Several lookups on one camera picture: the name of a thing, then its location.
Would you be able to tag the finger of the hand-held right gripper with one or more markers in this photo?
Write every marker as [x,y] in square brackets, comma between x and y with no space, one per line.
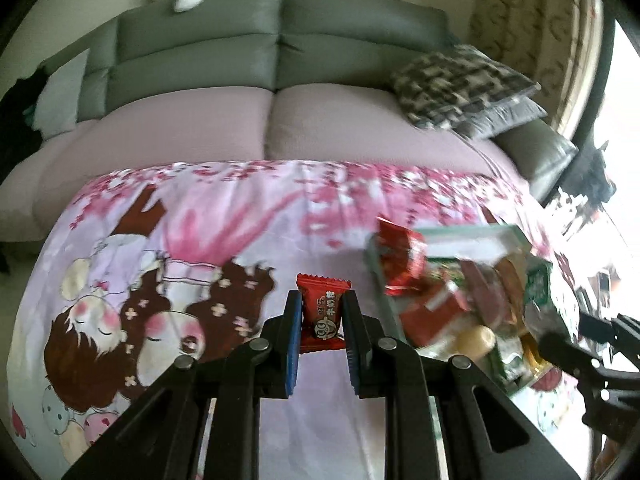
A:
[565,352]
[615,327]

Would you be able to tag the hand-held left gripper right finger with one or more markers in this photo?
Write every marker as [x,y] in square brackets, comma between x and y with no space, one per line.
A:
[350,345]

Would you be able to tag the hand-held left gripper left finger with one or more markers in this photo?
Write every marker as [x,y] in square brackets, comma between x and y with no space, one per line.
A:
[295,345]

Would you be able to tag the large yellow snack packet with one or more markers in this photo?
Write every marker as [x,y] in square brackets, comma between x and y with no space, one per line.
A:
[532,360]

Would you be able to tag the small red candy packet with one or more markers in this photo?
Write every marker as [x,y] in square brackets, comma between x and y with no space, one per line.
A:
[322,315]

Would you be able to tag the round green biscuit packet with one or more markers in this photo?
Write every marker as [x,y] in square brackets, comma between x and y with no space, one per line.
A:
[510,367]

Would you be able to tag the red and white snack packet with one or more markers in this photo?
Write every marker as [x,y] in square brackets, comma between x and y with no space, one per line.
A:
[430,310]

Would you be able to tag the beige snack packet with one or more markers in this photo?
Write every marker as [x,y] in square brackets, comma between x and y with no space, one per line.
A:
[512,280]

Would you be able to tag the pale jelly cup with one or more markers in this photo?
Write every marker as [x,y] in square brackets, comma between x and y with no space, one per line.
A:
[475,342]

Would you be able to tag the pink snack packet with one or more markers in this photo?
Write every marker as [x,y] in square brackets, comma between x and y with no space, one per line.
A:
[480,290]

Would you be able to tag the small green snack packet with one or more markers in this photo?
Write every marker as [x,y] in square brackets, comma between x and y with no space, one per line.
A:
[442,267]

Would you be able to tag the shallow teal cardboard box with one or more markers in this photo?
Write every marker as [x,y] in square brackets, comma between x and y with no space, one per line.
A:
[465,242]

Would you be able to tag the printed blanket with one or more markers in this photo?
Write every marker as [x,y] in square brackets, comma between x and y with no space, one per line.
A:
[200,220]

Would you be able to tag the grey cushion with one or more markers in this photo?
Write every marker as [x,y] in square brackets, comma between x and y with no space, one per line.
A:
[505,120]

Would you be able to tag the pink sofa cover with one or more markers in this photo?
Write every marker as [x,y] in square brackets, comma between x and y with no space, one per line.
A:
[200,125]

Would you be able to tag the black and white patterned cushion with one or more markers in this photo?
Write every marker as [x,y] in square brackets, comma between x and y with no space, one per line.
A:
[450,80]

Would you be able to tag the grey sofa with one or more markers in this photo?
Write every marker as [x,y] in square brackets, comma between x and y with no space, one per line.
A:
[200,45]

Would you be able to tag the patterned beige curtain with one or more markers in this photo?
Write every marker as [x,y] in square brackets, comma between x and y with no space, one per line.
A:
[540,20]

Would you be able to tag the light blue pillow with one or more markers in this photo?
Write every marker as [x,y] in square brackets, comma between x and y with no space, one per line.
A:
[60,95]

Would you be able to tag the dark clothing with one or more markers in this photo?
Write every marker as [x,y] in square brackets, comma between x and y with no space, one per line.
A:
[17,125]

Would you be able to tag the black window frame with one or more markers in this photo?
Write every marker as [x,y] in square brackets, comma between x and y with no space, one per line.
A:
[597,110]

